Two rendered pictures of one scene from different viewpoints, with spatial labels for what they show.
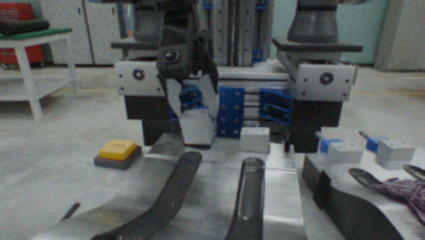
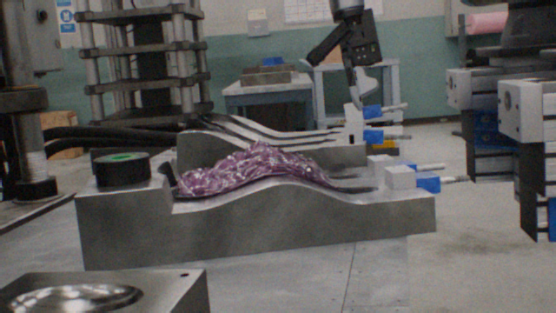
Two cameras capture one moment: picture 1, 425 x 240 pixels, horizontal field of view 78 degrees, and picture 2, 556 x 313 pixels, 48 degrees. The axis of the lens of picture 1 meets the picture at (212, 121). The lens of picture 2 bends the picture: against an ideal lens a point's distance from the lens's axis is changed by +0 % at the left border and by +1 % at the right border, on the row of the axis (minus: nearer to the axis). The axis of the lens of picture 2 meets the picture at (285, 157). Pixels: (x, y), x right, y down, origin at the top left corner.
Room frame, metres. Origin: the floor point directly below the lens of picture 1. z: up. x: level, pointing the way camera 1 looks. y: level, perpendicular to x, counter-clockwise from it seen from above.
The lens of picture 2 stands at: (0.28, -1.32, 1.08)
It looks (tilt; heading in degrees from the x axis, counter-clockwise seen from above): 10 degrees down; 89
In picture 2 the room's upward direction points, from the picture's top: 5 degrees counter-clockwise
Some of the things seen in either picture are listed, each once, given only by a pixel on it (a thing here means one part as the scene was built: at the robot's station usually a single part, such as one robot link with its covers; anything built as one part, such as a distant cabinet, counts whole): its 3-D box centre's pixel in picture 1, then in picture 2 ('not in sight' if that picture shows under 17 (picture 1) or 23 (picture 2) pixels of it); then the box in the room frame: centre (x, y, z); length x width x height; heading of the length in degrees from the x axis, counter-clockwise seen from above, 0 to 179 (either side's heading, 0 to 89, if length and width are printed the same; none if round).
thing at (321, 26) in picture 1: (313, 23); not in sight; (0.86, -0.31, 1.09); 0.15 x 0.15 x 0.10
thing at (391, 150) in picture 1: (378, 144); (429, 182); (0.51, -0.36, 0.86); 0.13 x 0.05 x 0.05; 6
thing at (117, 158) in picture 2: not in sight; (122, 169); (0.05, -0.41, 0.93); 0.08 x 0.08 x 0.04
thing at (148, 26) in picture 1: (155, 22); (533, 23); (0.91, 0.18, 1.09); 0.15 x 0.15 x 0.10
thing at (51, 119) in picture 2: not in sight; (41, 124); (-2.52, 6.17, 0.42); 0.86 x 0.33 x 0.83; 178
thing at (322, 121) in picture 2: not in sight; (350, 96); (1.16, 5.88, 0.47); 1.10 x 0.52 x 0.94; 6
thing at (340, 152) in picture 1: (331, 146); (407, 169); (0.50, -0.26, 0.86); 0.13 x 0.05 x 0.05; 6
